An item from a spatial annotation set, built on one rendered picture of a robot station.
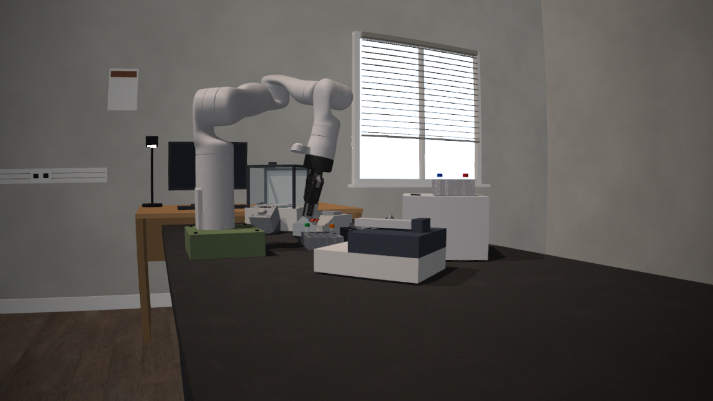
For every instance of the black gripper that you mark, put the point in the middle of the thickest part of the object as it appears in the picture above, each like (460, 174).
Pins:
(316, 164)

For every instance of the white balance with glass draft shield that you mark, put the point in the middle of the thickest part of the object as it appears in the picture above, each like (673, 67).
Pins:
(275, 196)

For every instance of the white tube rack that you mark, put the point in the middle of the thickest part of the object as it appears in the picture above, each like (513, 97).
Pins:
(313, 240)

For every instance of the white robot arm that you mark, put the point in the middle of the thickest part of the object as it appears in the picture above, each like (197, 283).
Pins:
(213, 107)

